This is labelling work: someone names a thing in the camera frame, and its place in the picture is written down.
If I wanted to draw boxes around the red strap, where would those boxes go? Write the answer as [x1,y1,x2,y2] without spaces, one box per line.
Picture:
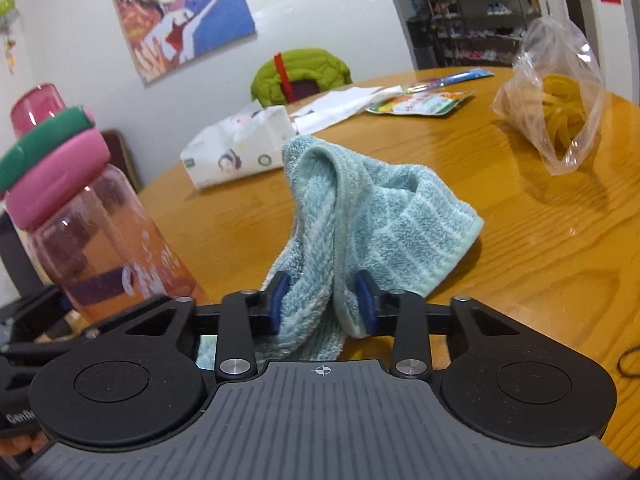
[273,52,297,104]

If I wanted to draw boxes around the green puffer jacket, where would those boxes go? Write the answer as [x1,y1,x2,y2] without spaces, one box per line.
[250,48,353,108]

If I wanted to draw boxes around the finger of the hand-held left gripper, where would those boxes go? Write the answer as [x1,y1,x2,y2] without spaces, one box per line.
[0,284,68,345]
[0,296,168,361]

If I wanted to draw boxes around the brown chair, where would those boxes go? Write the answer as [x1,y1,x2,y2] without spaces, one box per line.
[101,129,142,192]

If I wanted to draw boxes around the green orange snack packet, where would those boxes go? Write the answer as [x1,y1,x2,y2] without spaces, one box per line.
[365,91,476,117]

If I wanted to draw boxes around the dark red chair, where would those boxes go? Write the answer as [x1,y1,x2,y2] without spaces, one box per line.
[290,80,322,100]

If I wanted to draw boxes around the wall poster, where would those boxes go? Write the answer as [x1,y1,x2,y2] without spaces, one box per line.
[106,0,258,86]

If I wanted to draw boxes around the white paper sheet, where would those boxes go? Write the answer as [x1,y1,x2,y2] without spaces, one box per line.
[290,86,403,136]

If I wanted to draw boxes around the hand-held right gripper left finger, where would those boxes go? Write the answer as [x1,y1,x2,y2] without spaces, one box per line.
[122,271,291,378]

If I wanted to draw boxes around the pink water bottle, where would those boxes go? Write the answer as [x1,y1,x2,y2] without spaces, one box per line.
[0,84,208,328]

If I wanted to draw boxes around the white tissue pack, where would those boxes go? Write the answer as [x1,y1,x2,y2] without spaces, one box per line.
[180,105,298,190]

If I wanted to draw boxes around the hanging wall decoration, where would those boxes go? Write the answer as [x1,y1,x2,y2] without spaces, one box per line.
[0,0,23,76]

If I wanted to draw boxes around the light blue striped towel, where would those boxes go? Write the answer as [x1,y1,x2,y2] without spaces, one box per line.
[196,134,485,368]

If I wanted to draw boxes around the clear plastic bag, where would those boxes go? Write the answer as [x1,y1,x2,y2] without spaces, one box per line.
[491,16,607,177]

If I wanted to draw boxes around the black hair tie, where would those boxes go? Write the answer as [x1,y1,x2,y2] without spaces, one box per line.
[617,346,640,378]

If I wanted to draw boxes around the bundle of yellow rubber bands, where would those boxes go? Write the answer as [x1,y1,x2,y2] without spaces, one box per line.
[541,74,587,150]

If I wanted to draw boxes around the grey shoe rack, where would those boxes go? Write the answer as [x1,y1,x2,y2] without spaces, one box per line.
[407,0,541,69]

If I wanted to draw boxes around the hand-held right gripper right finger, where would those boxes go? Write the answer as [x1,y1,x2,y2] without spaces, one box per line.
[352,269,526,380]

